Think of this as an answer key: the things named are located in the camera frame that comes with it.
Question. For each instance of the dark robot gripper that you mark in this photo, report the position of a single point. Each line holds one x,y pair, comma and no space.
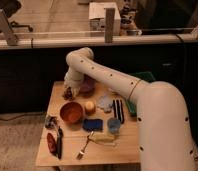
70,93

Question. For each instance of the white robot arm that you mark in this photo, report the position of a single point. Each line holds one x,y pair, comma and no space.
165,141

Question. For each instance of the red bowl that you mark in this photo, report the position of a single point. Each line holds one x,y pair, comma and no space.
71,112

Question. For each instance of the purple grapes bunch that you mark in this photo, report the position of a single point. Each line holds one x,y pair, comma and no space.
88,85

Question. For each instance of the yellow round toy fruit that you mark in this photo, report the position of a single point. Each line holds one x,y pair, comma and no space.
89,107

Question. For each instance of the small grey metal toy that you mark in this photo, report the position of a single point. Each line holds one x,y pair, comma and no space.
50,122

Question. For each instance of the light blue crumpled cloth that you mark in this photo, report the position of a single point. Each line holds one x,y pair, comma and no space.
105,103

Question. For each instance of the blue sponge block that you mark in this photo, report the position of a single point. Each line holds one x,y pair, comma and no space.
92,125

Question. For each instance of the wooden table board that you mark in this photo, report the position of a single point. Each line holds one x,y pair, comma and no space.
125,148

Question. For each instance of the blue small cup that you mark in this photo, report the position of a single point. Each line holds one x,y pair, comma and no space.
113,125

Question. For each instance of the metal fork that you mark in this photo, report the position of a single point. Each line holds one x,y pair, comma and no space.
82,151

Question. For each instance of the white cardboard box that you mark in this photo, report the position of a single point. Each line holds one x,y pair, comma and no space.
97,13

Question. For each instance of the red handled spoon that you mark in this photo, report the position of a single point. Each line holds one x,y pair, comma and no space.
51,143

